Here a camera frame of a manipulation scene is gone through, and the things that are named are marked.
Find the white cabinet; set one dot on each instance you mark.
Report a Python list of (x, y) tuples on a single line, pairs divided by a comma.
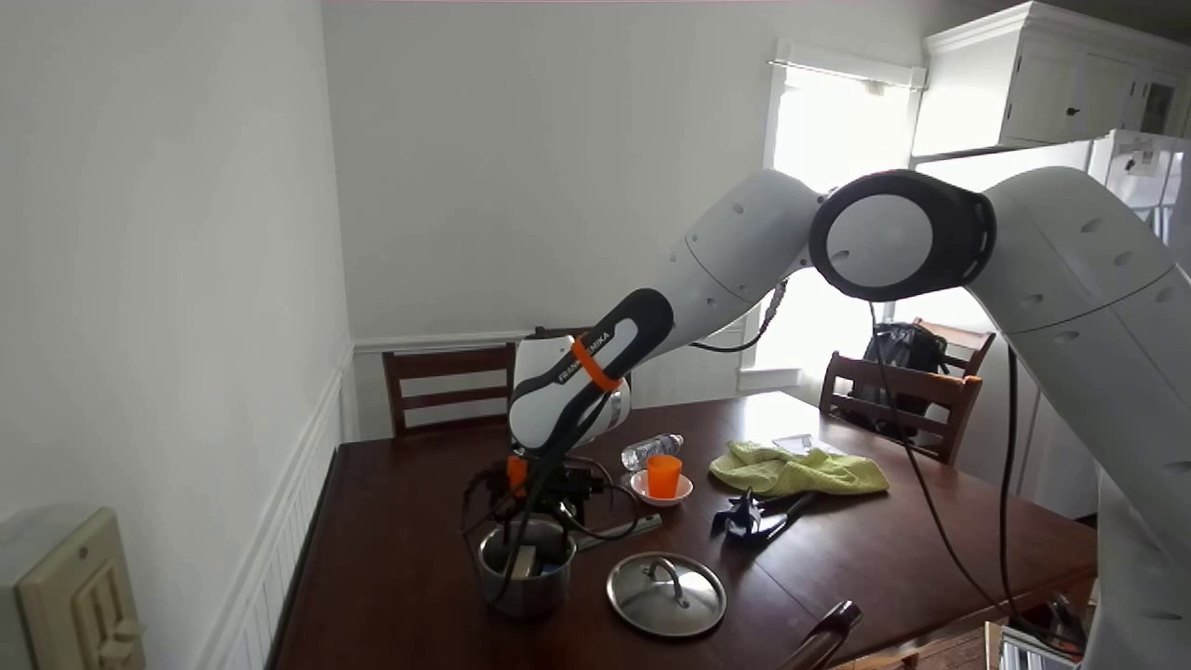
[(1036, 75)]

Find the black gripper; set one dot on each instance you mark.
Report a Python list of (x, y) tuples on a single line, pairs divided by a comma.
[(545, 484)]

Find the clear plastic water bottle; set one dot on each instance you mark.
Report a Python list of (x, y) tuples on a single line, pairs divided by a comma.
[(638, 455)]

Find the black utensil with label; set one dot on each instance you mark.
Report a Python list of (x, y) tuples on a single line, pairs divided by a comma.
[(753, 520)]

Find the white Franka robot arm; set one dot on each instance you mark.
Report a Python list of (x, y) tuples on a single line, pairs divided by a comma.
[(1068, 277)]

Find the beige wall light switch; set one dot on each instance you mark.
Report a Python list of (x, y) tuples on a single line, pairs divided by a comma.
[(63, 594)]

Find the dark wooden chair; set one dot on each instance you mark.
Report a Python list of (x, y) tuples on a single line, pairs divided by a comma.
[(447, 390), (913, 384)]

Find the silver pot lid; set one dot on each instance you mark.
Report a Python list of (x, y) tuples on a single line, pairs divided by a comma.
[(666, 594)]

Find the silver pot with handle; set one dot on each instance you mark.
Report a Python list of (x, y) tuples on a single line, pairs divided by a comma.
[(526, 565)]

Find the orange plastic cup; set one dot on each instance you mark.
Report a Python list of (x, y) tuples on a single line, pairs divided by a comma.
[(663, 473)]

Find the dark wooden chair right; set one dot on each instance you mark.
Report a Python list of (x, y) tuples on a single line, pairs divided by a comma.
[(913, 384)]

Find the dark wooden chair left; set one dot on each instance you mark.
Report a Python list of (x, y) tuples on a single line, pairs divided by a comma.
[(447, 390)]

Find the small white saucer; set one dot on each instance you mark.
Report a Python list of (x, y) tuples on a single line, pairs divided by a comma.
[(638, 484)]

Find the yellow-green cloth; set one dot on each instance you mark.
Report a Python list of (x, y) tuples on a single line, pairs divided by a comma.
[(779, 473)]

